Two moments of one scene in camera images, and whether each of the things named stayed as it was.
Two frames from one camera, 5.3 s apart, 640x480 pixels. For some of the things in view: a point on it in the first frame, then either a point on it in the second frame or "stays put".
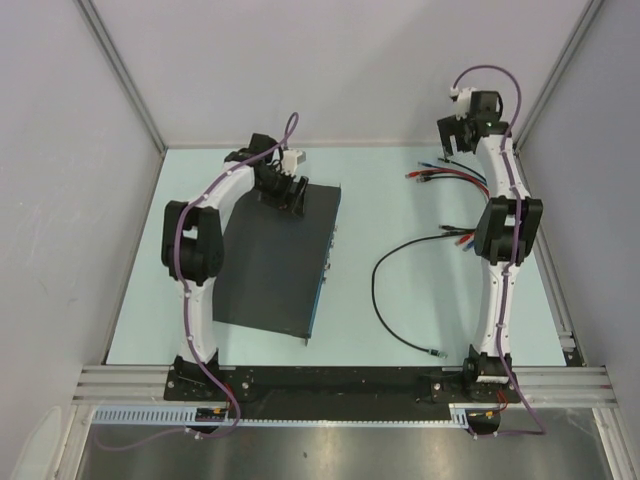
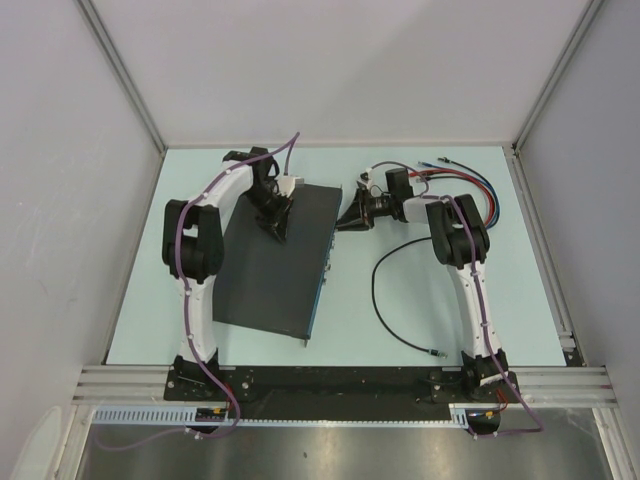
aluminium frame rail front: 556,386 stays put
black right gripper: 448,126 → 356,218
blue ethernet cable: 458,171 stays put
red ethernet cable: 413,174 stays put
